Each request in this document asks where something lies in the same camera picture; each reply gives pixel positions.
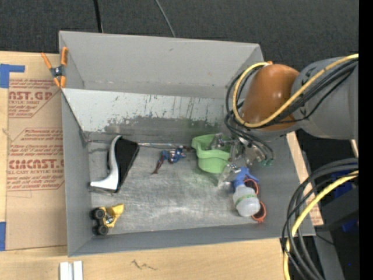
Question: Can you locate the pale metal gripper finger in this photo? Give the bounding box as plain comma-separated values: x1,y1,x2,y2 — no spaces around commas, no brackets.
214,132,235,152
217,161,244,187

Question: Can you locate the green plastic cup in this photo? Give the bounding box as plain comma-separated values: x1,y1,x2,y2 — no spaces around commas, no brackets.
191,133,234,174

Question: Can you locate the white spray bottle, blue head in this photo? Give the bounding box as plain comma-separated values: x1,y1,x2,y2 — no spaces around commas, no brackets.
228,166,262,218

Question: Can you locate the blue and red toy figure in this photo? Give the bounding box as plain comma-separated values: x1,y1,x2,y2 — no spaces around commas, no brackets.
152,145,188,175

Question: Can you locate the grey metal bin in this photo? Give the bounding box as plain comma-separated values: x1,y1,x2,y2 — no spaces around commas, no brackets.
58,30,317,258

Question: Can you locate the yellow toy truck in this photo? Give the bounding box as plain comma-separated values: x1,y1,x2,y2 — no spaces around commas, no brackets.
89,203,125,236

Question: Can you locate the brown cardboard board, red print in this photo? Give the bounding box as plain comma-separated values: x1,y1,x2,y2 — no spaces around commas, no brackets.
0,50,69,251

